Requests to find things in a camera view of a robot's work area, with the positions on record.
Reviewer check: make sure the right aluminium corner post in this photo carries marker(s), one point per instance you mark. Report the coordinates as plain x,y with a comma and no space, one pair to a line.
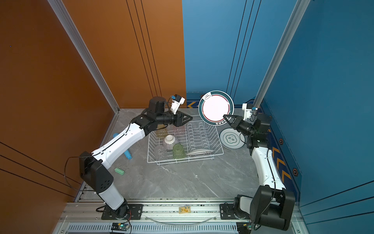
287,36

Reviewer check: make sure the green glass cup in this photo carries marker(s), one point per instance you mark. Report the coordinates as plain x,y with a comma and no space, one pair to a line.
178,152

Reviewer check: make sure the left green circuit board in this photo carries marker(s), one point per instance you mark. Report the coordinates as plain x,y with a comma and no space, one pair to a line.
121,228

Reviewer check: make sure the white wire dish rack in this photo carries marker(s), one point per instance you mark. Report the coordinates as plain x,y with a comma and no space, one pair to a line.
198,135

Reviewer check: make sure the pink glass cup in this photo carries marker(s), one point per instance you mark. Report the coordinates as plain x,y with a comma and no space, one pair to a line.
179,130

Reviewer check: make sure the right circuit board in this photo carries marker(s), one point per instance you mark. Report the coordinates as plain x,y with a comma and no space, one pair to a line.
245,227

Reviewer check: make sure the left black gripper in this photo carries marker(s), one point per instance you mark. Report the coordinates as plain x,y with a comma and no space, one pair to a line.
179,118

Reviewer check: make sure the left aluminium corner post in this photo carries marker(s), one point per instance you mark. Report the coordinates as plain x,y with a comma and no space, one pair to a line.
73,33

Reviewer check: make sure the yellow sticker tag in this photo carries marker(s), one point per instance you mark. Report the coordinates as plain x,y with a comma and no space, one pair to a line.
184,210

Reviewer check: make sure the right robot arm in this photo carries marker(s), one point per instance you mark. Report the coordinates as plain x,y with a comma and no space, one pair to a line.
272,205

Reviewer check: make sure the yellow glass cup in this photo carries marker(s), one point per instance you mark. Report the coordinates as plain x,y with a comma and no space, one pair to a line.
161,133

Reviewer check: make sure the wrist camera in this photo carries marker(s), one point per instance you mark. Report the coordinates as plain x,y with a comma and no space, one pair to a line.
177,101
249,112

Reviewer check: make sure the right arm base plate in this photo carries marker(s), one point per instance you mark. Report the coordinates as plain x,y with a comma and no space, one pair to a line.
230,212

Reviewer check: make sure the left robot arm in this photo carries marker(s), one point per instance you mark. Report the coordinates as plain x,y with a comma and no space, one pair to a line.
93,167

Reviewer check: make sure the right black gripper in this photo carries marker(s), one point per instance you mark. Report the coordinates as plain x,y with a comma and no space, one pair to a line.
237,123

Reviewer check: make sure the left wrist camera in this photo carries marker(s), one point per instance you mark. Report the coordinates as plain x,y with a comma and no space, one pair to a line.
177,101

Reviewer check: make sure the blue cylindrical tool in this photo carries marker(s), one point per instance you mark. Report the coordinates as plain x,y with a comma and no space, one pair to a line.
126,153

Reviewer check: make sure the clear glass cup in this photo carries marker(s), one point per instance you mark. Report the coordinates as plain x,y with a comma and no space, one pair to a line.
160,153

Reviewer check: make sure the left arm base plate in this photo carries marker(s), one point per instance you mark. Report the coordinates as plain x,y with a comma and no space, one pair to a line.
124,212

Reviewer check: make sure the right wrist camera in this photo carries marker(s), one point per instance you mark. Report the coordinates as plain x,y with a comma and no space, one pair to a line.
249,112

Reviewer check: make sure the ribbed white bowl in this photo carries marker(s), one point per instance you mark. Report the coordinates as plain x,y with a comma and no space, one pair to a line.
169,142

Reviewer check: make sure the green terminal block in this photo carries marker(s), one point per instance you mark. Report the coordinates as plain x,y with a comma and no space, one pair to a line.
119,171

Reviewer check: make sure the aluminium corner post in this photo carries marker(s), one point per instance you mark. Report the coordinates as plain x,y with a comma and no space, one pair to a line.
287,36
73,33

